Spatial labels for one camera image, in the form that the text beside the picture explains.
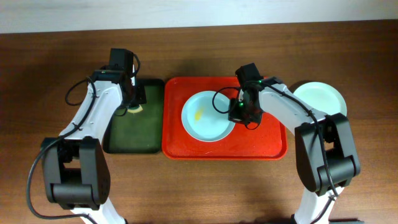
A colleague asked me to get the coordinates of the yellow green sponge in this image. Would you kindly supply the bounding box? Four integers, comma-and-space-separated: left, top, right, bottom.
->
127, 105, 143, 113

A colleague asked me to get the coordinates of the light blue plate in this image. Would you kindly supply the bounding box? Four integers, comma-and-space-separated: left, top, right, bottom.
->
181, 91, 235, 142

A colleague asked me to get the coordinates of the light green plate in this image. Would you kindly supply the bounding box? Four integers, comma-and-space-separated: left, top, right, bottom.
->
294, 82, 348, 116

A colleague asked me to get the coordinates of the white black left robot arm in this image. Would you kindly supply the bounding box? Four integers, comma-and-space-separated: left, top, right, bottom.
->
34, 49, 146, 223

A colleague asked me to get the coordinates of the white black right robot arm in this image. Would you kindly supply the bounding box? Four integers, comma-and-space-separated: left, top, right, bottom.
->
227, 63, 361, 223

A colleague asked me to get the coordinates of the red plastic tray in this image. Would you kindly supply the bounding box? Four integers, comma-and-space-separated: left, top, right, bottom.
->
162, 77, 288, 161

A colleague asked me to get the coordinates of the dark green tray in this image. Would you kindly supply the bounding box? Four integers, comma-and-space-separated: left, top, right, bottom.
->
103, 79, 165, 154

